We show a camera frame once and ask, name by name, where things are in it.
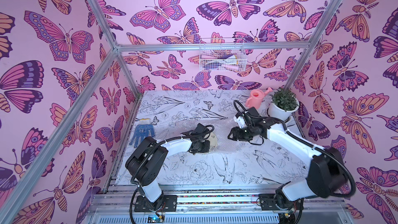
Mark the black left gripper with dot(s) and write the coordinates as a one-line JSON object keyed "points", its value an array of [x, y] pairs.
{"points": [[206, 148]]}

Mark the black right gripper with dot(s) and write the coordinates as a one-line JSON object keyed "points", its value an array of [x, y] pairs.
{"points": [[236, 134]]}

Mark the cream dinner plate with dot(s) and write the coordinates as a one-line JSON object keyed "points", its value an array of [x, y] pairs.
{"points": [[213, 141]]}

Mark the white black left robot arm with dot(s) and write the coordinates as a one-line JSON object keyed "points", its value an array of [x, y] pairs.
{"points": [[146, 162]]}

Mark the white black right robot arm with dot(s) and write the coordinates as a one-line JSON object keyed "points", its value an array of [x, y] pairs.
{"points": [[327, 175]]}

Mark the pink watering can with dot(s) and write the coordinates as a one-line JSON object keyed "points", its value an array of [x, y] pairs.
{"points": [[256, 98]]}

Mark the potted green plant white pot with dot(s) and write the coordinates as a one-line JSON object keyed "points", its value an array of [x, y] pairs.
{"points": [[284, 103]]}

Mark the blue dotted work glove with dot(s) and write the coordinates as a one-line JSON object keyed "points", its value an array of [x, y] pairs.
{"points": [[144, 129]]}

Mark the green circuit board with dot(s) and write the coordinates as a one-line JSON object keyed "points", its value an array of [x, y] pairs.
{"points": [[155, 219]]}

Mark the aluminium cage frame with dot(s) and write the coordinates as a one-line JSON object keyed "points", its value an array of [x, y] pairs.
{"points": [[26, 185]]}

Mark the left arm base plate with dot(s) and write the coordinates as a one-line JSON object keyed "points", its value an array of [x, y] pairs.
{"points": [[166, 203]]}

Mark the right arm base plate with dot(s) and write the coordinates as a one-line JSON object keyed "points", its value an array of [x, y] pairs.
{"points": [[278, 202]]}

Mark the white wire wall basket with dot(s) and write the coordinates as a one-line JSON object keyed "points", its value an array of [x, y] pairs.
{"points": [[222, 55]]}

